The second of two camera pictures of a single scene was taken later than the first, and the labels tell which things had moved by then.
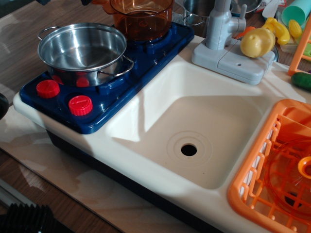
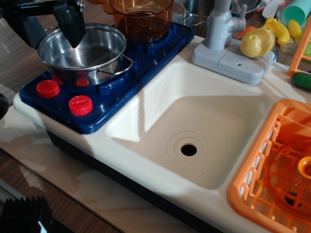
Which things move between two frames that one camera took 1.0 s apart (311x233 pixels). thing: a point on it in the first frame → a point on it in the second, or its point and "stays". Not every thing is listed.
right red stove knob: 80,105 stays
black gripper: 43,2 → 69,13
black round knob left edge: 4,106 stays
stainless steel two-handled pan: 78,54 stays
